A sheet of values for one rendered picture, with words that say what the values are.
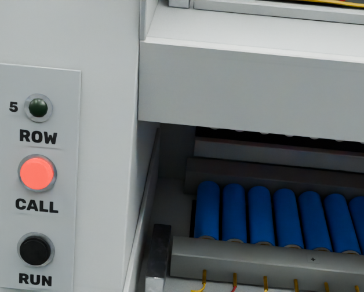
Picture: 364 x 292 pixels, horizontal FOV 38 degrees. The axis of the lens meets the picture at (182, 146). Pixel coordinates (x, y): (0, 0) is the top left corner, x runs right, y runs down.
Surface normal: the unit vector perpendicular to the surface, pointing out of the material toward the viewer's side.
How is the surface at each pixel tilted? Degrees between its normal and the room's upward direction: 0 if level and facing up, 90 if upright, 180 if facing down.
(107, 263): 90
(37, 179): 90
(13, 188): 90
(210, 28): 19
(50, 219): 90
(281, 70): 109
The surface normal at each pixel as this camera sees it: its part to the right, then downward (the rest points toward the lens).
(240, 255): 0.07, -0.83
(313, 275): -0.07, 0.55
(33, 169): -0.04, 0.25
